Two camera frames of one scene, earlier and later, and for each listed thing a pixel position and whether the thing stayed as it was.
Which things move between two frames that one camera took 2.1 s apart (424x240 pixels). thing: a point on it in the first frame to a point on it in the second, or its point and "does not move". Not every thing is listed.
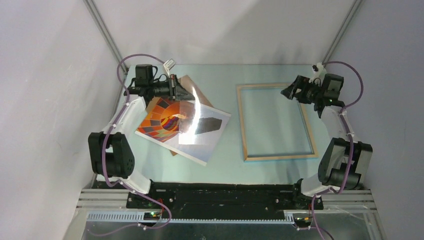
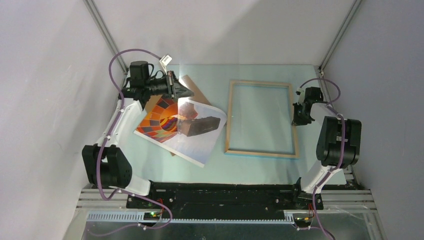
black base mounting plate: [222, 201] does not move
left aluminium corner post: [106, 33] does not move
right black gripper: [301, 83] to [297, 121]
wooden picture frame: [273, 157] to [226, 151]
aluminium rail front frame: [109, 206] does not move
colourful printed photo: [189, 128] does not move
